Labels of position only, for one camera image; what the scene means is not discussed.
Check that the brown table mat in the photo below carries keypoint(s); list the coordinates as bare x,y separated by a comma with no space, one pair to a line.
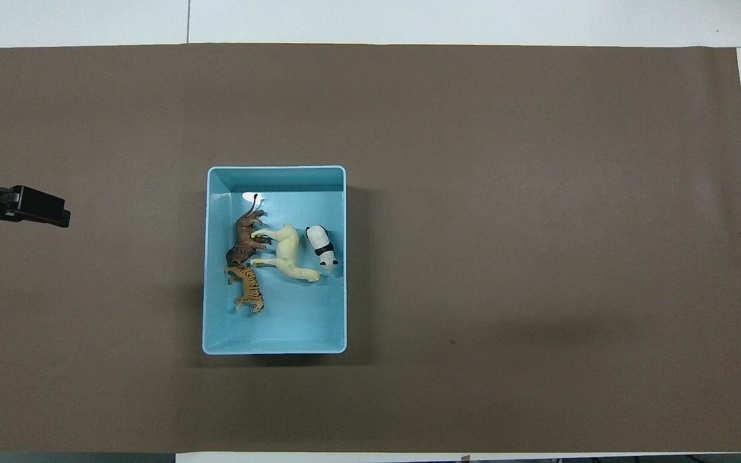
473,354

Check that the orange striped tiger toy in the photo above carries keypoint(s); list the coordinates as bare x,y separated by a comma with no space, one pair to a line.
249,288

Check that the brown lion toy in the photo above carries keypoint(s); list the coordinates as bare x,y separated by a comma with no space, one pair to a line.
245,235

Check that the light blue storage box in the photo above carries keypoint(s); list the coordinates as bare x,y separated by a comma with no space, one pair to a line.
293,321

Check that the black and white panda toy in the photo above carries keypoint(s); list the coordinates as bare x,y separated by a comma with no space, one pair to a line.
322,247

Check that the cream white horse toy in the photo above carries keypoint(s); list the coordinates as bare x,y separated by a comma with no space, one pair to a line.
288,254

